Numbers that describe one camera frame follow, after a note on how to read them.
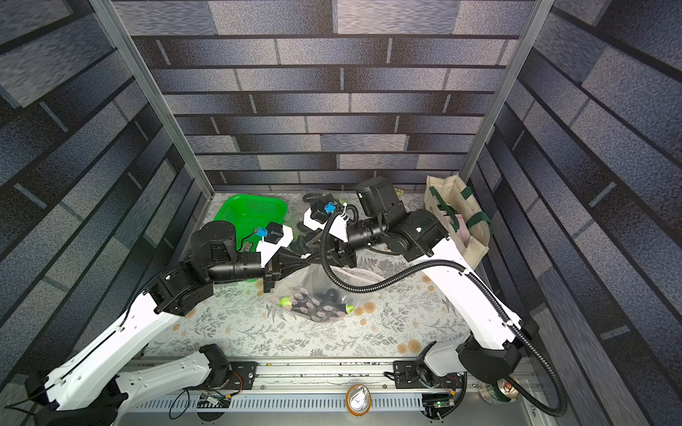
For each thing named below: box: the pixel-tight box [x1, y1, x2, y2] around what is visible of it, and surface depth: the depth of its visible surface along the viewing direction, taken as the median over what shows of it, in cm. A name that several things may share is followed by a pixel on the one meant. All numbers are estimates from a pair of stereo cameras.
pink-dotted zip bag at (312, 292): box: [265, 264, 383, 323], surface depth 71 cm
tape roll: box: [345, 383, 373, 417], surface depth 63 cm
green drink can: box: [478, 374, 521, 404], surface depth 65 cm
